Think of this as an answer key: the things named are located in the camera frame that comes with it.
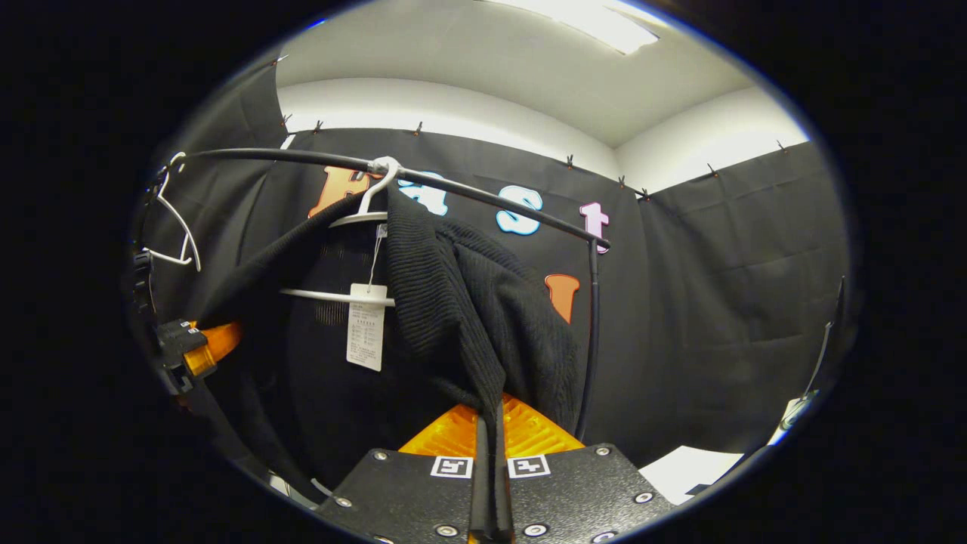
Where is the empty white plastic hanger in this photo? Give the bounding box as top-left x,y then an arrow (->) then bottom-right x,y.
144,151 -> 203,273

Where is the white floor panel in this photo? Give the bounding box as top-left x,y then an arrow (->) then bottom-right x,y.
638,446 -> 745,505

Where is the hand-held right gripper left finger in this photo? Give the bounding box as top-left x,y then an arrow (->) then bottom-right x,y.
314,403 -> 492,544

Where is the white paper garment tag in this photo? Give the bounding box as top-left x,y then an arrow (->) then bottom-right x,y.
346,283 -> 388,372

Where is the white hanger with tag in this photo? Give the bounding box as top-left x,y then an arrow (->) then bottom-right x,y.
278,156 -> 403,308

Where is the black clothes rack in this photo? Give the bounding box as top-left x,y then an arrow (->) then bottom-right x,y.
174,147 -> 613,447

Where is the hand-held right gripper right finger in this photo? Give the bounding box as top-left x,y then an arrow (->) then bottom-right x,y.
491,393 -> 675,544

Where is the black knit cardigan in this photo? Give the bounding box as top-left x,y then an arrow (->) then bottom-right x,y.
193,185 -> 590,499

